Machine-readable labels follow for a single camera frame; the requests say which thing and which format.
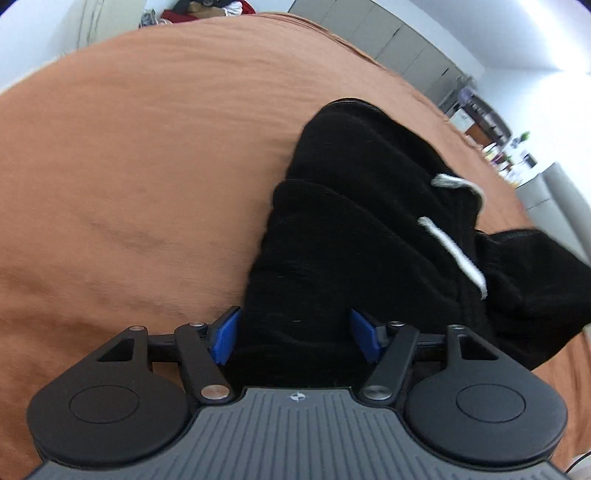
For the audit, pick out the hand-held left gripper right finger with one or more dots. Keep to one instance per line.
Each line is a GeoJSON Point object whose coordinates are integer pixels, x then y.
{"type": "Point", "coordinates": [365, 334]}

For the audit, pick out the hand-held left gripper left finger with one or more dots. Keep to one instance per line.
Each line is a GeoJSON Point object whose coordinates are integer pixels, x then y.
{"type": "Point", "coordinates": [225, 335]}

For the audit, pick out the brown bed blanket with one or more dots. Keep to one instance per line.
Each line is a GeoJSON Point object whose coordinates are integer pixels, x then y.
{"type": "Point", "coordinates": [138, 184]}

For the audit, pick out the cluttered bedside table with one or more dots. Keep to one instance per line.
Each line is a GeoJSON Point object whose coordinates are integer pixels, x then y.
{"type": "Point", "coordinates": [501, 157]}

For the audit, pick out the grey padded headboard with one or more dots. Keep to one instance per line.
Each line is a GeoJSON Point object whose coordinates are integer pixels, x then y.
{"type": "Point", "coordinates": [561, 207]}

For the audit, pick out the dark suitcase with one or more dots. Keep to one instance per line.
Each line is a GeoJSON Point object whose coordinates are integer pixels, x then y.
{"type": "Point", "coordinates": [487, 117]}

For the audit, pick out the small potted plant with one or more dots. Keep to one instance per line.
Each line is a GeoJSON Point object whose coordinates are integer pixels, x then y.
{"type": "Point", "coordinates": [524, 137]}

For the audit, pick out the standing fan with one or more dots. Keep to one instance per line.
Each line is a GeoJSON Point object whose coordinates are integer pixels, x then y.
{"type": "Point", "coordinates": [465, 92]}

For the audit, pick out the grey wardrobe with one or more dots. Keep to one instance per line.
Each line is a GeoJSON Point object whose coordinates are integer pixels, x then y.
{"type": "Point", "coordinates": [392, 44]}

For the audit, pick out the pile of clothes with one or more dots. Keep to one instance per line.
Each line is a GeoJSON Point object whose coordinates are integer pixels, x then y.
{"type": "Point", "coordinates": [207, 8]}

